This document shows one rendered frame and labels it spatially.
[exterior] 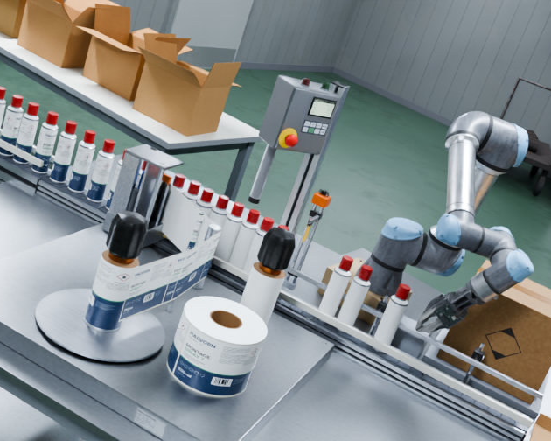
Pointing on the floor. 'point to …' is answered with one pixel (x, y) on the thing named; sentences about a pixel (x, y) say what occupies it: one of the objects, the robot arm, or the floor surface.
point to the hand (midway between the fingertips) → (420, 326)
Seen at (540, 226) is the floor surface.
